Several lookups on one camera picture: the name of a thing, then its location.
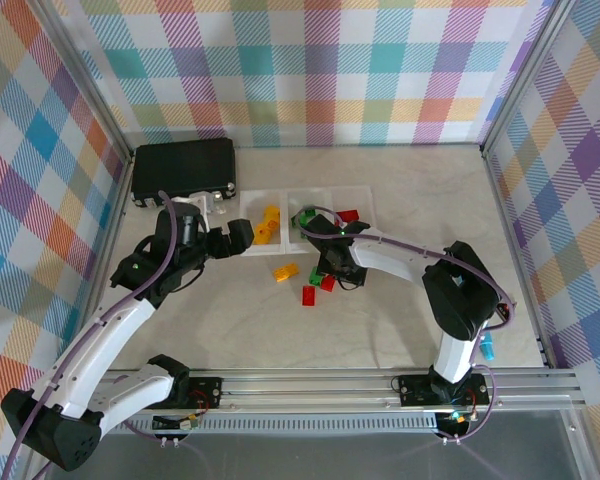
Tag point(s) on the yellow round lego piece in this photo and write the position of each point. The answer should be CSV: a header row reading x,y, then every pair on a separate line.
x,y
262,234

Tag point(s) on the yellow lego brick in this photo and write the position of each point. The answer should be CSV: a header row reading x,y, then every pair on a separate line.
x,y
272,215

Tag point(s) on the large red lego brick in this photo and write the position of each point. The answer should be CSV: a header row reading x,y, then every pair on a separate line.
x,y
347,215

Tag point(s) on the orange-yellow studded lego brick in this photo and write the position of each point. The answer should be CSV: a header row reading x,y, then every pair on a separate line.
x,y
286,272

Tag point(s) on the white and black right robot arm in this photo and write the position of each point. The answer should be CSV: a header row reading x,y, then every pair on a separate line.
x,y
460,300

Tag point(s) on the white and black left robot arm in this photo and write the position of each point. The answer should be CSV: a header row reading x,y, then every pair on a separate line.
x,y
105,340

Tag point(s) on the black carrying case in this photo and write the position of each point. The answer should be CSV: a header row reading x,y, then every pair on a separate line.
x,y
185,165

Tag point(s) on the blue marker pen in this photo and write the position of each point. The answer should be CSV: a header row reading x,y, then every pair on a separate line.
x,y
487,348

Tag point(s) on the left small connector board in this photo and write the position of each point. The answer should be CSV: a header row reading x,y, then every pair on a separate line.
x,y
190,423

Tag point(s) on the small connector board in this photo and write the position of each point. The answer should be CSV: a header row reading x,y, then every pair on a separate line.
x,y
190,423
460,419

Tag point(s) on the right small connector board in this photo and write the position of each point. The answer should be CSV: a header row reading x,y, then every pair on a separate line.
x,y
460,419

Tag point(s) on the grey metal lower panel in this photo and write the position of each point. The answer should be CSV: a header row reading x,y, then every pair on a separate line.
x,y
330,460

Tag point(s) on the aluminium left side rail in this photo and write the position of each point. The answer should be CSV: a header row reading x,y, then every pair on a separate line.
x,y
111,220

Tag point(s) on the aluminium rail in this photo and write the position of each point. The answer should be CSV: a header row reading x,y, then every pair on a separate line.
x,y
305,390
501,200
111,220

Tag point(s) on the aluminium front rail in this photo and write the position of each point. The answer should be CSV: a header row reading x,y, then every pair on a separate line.
x,y
305,390

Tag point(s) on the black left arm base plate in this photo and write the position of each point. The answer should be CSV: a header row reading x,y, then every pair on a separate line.
x,y
207,390

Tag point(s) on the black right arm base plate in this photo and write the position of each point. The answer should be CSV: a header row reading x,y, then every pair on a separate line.
x,y
412,390

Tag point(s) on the aluminium right side rail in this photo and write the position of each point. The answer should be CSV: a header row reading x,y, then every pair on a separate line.
x,y
501,200

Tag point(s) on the aluminium left upright post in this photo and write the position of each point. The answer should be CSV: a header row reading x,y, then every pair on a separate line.
x,y
86,75

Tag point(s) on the aluminium upright post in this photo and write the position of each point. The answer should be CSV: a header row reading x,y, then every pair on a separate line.
x,y
527,75
86,75

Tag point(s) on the aluminium right upright post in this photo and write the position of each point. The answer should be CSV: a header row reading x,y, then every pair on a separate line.
x,y
527,75

